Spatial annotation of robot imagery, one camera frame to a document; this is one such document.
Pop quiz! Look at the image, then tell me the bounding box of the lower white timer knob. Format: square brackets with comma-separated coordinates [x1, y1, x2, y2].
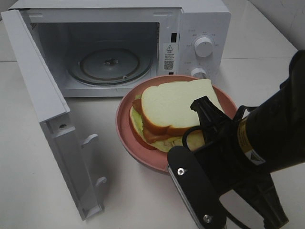
[191, 68, 207, 79]

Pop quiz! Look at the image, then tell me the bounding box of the white microwave door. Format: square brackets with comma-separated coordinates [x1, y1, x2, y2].
[2, 10, 107, 220]

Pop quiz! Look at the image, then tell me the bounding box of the upper white power knob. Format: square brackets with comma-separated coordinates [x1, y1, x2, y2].
[193, 36, 214, 57]

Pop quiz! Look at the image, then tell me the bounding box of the white microwave oven body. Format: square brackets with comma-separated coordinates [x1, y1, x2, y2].
[7, 0, 231, 97]

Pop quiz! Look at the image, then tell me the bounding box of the white bread sandwich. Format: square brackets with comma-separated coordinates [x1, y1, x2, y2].
[129, 79, 222, 153]

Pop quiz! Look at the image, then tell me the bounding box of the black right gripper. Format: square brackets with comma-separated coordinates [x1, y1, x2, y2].
[167, 96, 288, 229]

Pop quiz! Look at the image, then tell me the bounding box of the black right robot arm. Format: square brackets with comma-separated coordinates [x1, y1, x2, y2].
[167, 50, 305, 229]

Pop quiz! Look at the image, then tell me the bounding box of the pink round plate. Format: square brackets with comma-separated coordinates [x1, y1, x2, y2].
[116, 75, 237, 172]

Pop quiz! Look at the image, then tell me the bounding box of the glass microwave turntable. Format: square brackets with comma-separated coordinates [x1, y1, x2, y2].
[68, 48, 153, 86]

